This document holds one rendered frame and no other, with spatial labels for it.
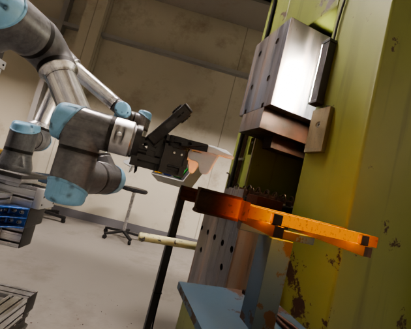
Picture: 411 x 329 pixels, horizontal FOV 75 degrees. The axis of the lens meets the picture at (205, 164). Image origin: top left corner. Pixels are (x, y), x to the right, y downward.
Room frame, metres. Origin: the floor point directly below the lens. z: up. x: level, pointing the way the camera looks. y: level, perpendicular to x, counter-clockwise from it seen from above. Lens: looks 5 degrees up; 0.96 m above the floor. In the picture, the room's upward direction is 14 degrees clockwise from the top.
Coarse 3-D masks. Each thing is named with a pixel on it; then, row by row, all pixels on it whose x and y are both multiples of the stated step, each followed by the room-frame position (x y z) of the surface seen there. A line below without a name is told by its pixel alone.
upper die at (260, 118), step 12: (264, 108) 1.13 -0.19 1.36; (252, 120) 1.21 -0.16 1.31; (264, 120) 1.14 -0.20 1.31; (276, 120) 1.16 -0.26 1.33; (288, 120) 1.18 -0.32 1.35; (240, 132) 1.31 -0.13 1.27; (252, 132) 1.25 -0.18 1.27; (264, 132) 1.19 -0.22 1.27; (276, 132) 1.16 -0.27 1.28; (288, 132) 1.18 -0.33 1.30; (300, 132) 1.20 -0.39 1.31; (300, 144) 1.25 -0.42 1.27
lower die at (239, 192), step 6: (234, 186) 1.23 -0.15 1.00; (228, 192) 1.27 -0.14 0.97; (234, 192) 1.21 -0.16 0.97; (240, 192) 1.16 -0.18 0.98; (246, 192) 1.14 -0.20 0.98; (252, 192) 1.15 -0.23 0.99; (258, 192) 1.21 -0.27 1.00; (270, 198) 1.18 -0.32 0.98; (282, 198) 1.25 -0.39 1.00; (288, 204) 1.21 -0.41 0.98
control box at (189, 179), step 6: (198, 168) 1.57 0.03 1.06; (156, 174) 1.70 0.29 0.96; (162, 174) 1.66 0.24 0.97; (186, 174) 1.53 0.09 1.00; (192, 174) 1.54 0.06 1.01; (198, 174) 1.57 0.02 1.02; (162, 180) 1.71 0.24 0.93; (168, 180) 1.64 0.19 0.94; (174, 180) 1.57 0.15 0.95; (180, 180) 1.52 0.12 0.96; (186, 180) 1.52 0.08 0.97; (192, 180) 1.55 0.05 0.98; (180, 186) 1.59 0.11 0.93; (192, 186) 1.56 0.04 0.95
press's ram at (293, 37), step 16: (288, 32) 1.09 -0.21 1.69; (304, 32) 1.11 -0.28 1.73; (256, 48) 1.35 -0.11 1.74; (272, 48) 1.19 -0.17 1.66; (288, 48) 1.09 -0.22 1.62; (304, 48) 1.12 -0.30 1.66; (320, 48) 1.14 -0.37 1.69; (256, 64) 1.31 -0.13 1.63; (272, 64) 1.15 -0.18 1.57; (288, 64) 1.10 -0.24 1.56; (304, 64) 1.12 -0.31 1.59; (256, 80) 1.26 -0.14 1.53; (272, 80) 1.12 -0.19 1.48; (288, 80) 1.10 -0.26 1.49; (304, 80) 1.13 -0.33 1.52; (256, 96) 1.22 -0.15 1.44; (272, 96) 1.09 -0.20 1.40; (288, 96) 1.11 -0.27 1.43; (304, 96) 1.14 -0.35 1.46; (240, 112) 1.36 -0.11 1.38; (288, 112) 1.13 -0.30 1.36; (304, 112) 1.14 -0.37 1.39
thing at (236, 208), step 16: (208, 192) 0.47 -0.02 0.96; (192, 208) 0.48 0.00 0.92; (208, 208) 0.47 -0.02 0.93; (224, 208) 0.48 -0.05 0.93; (240, 208) 0.48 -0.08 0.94; (256, 208) 0.49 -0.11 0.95; (288, 224) 0.51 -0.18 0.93; (304, 224) 0.52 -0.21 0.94; (320, 224) 0.53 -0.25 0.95; (352, 240) 0.55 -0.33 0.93
